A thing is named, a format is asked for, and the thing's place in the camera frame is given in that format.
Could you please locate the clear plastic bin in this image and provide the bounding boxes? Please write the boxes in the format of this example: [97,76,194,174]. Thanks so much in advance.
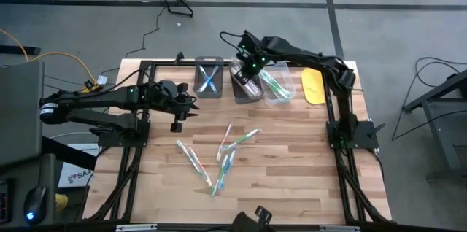
[257,60,297,107]

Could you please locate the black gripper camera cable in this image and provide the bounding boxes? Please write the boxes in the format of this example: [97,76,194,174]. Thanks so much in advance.
[107,68,200,109]
[218,30,246,58]

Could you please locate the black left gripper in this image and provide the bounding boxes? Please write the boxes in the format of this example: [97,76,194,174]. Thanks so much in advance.
[157,80,201,134]

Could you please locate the dark desk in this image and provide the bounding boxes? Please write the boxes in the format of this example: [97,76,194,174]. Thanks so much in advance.
[0,153,59,228]

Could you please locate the black articulated device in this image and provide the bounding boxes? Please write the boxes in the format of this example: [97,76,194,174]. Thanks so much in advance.
[230,205,274,232]

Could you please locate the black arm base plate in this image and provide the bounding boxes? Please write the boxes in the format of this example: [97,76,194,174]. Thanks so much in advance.
[97,118,151,148]
[326,120,380,150]

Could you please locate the silver metal bracket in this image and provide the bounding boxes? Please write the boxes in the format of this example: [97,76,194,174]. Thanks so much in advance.
[319,225,361,232]
[115,223,158,232]

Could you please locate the yellow black power plug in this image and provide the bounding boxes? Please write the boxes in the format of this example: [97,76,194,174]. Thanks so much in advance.
[74,78,105,101]

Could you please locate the small yellow object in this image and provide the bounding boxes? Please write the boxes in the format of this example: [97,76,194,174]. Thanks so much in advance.
[55,193,69,213]

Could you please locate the grey translucent plastic bin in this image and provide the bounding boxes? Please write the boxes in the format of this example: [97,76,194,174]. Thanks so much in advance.
[228,58,266,104]
[192,55,224,100]

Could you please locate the black side table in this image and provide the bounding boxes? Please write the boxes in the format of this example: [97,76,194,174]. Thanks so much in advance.
[401,69,467,184]

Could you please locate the black desk beam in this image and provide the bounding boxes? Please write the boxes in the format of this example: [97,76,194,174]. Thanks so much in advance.
[40,135,99,171]

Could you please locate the blue toothbrush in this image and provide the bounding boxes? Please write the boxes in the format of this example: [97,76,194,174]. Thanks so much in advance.
[219,148,237,192]
[198,64,219,93]
[198,64,221,93]

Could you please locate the dark grey monitor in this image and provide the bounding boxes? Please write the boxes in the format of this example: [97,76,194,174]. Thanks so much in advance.
[0,60,45,167]

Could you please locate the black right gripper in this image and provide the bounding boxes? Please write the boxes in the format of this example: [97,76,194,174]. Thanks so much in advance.
[233,31,271,85]

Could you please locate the black floor bar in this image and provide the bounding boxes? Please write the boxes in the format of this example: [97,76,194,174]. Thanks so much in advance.
[0,45,42,56]

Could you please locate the yellow cloth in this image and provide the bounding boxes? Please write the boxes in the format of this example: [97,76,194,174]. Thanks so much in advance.
[301,66,327,105]

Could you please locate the black computer mouse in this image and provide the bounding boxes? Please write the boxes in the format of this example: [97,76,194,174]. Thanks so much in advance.
[22,186,48,225]

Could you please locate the yellow extension cable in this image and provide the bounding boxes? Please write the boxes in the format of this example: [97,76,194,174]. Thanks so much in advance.
[0,27,99,104]

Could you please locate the white cardboard box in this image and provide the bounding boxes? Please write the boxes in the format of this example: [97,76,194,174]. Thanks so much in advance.
[58,143,96,188]

